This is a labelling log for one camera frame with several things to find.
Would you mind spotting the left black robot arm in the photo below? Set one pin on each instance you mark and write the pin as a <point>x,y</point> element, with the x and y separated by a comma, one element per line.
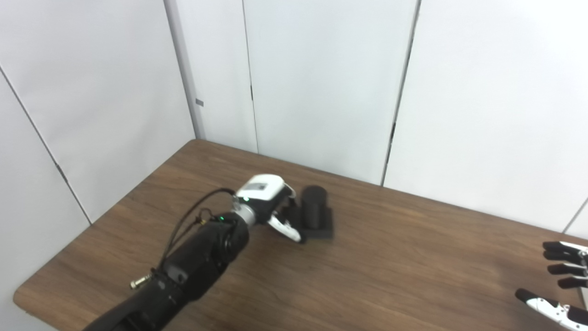
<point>193,271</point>

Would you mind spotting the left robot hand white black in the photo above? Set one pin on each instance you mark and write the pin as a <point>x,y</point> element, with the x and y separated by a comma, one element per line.
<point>262,197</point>

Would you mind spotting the black peg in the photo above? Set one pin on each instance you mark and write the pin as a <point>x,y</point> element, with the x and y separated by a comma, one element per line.
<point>314,211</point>

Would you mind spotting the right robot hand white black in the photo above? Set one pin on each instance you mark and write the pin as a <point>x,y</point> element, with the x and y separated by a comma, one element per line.
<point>565,269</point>

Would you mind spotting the grey wall post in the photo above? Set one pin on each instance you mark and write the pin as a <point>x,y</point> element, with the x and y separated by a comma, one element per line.
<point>183,69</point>

